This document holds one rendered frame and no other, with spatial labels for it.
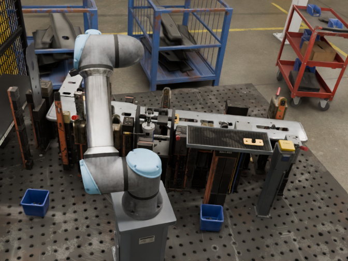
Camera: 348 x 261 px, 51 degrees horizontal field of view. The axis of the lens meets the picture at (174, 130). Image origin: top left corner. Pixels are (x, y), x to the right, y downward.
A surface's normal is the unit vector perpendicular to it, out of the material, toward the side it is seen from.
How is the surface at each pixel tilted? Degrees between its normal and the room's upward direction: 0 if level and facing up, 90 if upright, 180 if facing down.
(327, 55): 90
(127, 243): 90
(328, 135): 0
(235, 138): 0
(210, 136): 0
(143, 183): 88
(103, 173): 45
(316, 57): 90
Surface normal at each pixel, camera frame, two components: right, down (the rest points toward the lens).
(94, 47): 0.22, -0.11
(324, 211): 0.09, -0.79
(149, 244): 0.29, 0.61
